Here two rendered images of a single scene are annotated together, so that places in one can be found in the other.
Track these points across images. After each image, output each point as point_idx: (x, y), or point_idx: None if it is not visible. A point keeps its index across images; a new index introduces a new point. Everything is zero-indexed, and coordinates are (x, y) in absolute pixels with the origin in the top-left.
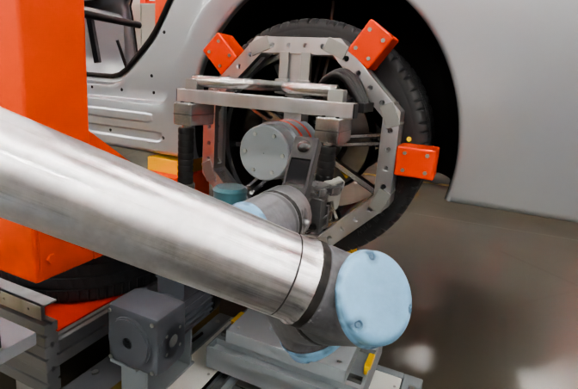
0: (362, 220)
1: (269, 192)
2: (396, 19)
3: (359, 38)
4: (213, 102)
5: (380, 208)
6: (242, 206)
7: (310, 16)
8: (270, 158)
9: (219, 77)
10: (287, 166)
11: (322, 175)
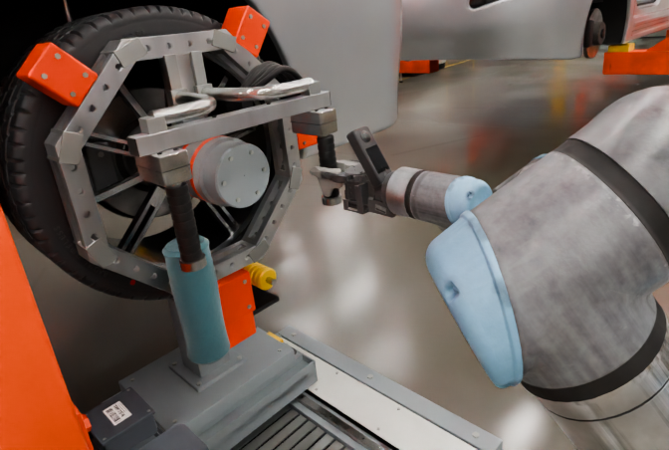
0: (287, 203)
1: (422, 172)
2: None
3: (243, 26)
4: (197, 138)
5: (298, 184)
6: (465, 179)
7: None
8: (252, 178)
9: (194, 104)
10: (368, 157)
11: (334, 163)
